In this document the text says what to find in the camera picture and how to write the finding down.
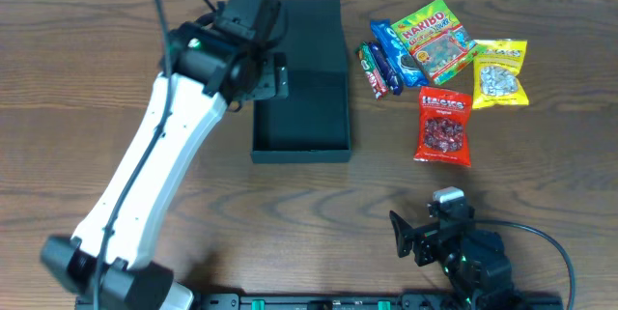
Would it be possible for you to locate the dark blue candy bar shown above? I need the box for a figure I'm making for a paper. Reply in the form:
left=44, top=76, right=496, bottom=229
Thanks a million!
left=368, top=42, right=404, bottom=96

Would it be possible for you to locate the green red KitKat bar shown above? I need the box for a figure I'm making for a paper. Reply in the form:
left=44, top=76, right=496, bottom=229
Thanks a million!
left=355, top=42, right=389, bottom=100

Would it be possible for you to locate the blue Oreo pack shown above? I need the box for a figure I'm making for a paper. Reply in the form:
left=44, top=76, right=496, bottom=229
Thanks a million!
left=370, top=19, right=429, bottom=87

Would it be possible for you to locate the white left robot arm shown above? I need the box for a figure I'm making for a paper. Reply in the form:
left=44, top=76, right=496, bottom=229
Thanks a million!
left=41, top=20, right=285, bottom=309

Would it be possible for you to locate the yellow Hacks candy bag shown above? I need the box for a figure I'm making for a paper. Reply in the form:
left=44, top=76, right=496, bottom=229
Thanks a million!
left=472, top=39, right=529, bottom=109

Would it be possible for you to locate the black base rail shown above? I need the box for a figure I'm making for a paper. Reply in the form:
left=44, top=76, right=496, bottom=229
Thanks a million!
left=187, top=293, right=564, bottom=310

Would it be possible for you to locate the red Hacks candy bag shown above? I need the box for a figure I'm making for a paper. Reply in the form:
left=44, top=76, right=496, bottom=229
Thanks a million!
left=414, top=86, right=472, bottom=167

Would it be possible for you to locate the black box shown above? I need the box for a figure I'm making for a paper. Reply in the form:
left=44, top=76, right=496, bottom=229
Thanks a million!
left=251, top=0, right=351, bottom=163

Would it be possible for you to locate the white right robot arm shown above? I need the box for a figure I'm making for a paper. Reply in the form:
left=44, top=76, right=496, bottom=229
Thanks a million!
left=389, top=197, right=530, bottom=309

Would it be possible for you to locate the Haribo gummy bag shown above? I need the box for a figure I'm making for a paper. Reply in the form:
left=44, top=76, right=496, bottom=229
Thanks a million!
left=391, top=0, right=487, bottom=85

